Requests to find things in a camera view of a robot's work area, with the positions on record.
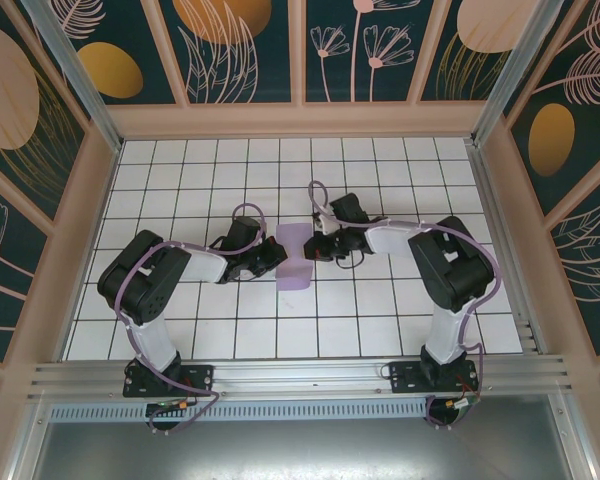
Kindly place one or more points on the purple paper sheet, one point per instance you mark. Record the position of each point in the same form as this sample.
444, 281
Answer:
292, 280

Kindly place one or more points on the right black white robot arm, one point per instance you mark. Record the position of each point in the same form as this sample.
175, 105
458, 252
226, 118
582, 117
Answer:
455, 270

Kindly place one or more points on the grey metal sheet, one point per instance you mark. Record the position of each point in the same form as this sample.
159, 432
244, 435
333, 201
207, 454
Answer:
300, 450

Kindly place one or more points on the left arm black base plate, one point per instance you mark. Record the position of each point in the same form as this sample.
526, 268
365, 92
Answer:
195, 380

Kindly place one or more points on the aluminium side rail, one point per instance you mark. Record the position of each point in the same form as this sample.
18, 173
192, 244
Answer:
500, 225

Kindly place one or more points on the aluminium mounting rail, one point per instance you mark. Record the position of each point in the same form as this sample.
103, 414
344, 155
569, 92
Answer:
300, 372

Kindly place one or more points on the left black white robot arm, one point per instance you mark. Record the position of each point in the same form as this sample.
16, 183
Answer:
145, 280

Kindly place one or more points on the aluminium frame post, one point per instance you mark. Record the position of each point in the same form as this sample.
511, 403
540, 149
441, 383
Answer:
80, 85
515, 75

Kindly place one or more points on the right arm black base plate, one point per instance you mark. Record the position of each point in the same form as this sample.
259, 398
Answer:
405, 375

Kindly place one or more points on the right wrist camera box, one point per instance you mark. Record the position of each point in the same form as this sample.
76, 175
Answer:
325, 225

